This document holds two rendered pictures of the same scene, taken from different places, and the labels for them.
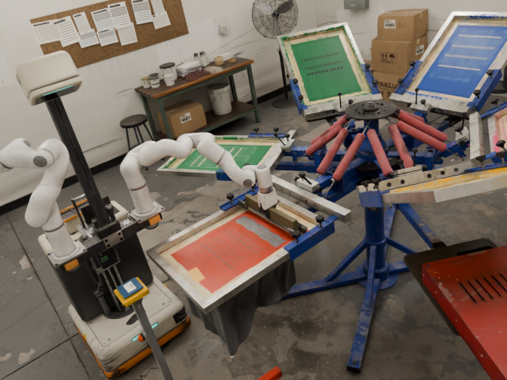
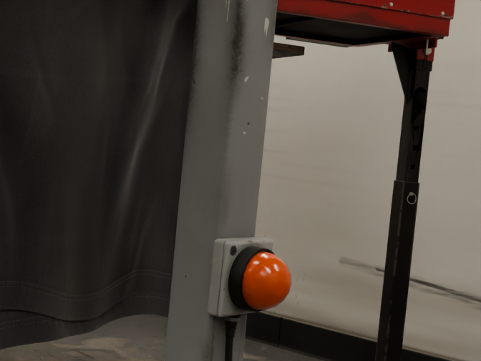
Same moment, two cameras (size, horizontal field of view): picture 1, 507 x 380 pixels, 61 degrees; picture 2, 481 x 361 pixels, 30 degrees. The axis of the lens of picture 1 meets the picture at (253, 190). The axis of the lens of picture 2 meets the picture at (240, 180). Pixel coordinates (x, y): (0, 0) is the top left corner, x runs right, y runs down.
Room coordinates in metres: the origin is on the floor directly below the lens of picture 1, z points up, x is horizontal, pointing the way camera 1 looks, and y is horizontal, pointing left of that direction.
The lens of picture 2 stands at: (1.79, 1.25, 0.74)
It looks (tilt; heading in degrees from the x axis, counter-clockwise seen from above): 3 degrees down; 251
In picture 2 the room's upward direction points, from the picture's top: 6 degrees clockwise
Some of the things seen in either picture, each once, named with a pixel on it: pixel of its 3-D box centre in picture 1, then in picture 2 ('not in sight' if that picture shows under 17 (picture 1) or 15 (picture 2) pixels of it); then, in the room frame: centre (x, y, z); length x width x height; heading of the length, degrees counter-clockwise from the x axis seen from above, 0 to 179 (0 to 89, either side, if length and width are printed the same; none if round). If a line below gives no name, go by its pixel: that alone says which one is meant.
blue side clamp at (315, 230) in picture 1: (309, 238); not in sight; (1.69, -0.23, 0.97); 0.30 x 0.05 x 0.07; 122
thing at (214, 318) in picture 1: (201, 303); (89, 127); (1.65, 0.37, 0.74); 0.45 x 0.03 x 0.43; 32
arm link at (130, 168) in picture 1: (133, 171); not in sight; (2.01, 0.58, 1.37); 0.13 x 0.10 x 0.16; 173
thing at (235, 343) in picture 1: (262, 298); not in sight; (1.60, 0.06, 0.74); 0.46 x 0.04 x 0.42; 122
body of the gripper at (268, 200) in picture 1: (267, 197); not in sight; (1.92, -0.06, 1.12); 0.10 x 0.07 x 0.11; 122
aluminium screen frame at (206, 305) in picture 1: (238, 240); not in sight; (1.80, 0.12, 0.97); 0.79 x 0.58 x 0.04; 122
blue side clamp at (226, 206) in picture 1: (244, 200); not in sight; (2.16, 0.07, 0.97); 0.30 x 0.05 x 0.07; 122
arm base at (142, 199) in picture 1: (140, 197); not in sight; (2.01, 0.59, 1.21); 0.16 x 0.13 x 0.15; 34
